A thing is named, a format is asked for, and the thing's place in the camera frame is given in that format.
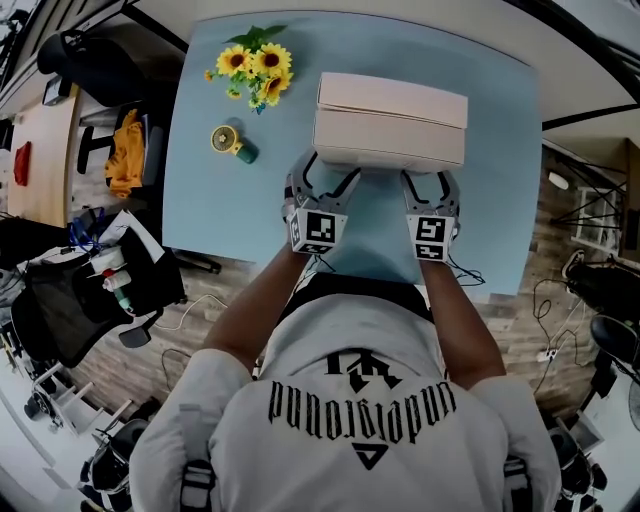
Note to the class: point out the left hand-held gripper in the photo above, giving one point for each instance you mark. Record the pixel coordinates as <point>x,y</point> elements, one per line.
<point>320,230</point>

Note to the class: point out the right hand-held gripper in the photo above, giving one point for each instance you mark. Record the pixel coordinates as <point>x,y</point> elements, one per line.
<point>430,232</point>

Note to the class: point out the beige box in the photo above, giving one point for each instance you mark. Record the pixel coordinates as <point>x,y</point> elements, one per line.
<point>390,95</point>
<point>385,137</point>

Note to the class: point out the person's right forearm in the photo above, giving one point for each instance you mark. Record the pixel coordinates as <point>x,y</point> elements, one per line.
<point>460,325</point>

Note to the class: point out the person's left forearm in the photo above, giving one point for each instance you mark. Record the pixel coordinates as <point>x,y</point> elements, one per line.
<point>250,310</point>

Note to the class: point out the yellow green handheld fan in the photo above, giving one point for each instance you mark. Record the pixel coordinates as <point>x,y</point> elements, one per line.
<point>225,140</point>

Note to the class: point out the person's black trousers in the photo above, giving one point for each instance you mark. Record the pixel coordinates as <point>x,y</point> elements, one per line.
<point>360,287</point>

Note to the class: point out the white oval device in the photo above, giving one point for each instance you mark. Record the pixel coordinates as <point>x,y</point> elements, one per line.
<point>558,180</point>

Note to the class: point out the potted yellow sunflower bouquet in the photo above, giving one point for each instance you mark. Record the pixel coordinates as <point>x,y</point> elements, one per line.
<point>260,65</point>

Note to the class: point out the black tripod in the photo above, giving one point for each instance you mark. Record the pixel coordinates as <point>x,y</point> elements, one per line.
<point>585,175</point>

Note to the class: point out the white rack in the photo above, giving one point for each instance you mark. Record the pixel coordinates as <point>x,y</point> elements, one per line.
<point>600,215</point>

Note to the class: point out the beige office partition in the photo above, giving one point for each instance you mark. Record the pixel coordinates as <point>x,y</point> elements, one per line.
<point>400,15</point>

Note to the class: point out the white paper sheet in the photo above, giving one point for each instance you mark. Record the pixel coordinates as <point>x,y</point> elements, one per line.
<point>132,232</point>

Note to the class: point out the white power strip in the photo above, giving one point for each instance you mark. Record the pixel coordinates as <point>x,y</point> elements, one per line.
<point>546,355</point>

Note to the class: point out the orange cloth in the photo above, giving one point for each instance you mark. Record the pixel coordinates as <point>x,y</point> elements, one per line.
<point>125,160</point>

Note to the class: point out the white bottle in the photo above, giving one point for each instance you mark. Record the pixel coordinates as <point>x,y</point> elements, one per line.
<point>117,280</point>

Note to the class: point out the white red toy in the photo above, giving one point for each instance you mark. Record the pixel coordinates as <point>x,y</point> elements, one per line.
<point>107,259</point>

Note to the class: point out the green bottle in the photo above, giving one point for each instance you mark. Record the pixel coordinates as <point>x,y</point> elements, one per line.
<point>124,301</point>

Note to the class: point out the black round stool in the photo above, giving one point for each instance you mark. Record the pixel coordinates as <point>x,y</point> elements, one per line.
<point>617,337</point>

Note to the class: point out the person's white printed t-shirt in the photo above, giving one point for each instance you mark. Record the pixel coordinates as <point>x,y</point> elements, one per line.
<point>360,450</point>

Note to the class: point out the light wooden desk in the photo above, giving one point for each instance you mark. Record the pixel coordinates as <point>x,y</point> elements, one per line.
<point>45,160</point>

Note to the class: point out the black mesh office chair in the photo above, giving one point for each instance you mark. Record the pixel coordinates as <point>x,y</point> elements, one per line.
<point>55,310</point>

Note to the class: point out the red cloth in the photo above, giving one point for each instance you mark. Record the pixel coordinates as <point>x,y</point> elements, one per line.
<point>22,165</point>

